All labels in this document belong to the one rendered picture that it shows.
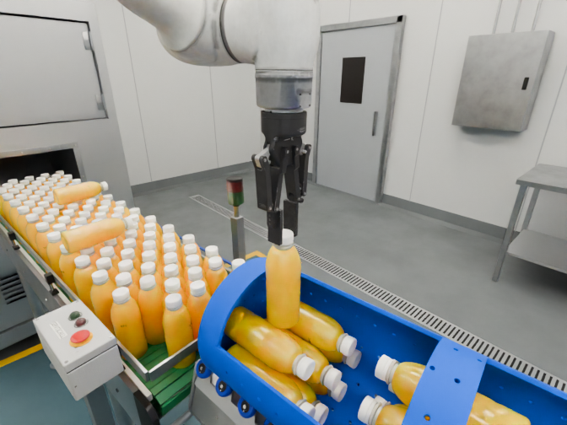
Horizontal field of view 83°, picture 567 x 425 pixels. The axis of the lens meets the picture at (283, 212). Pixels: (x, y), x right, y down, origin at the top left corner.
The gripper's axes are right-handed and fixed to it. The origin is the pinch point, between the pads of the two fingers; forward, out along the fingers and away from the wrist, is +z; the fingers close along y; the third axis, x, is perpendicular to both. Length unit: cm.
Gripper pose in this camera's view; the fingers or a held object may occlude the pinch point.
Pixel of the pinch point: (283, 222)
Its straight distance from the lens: 60.3
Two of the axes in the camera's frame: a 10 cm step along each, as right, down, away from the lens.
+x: -7.6, -2.6, 5.9
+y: 6.4, -3.0, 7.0
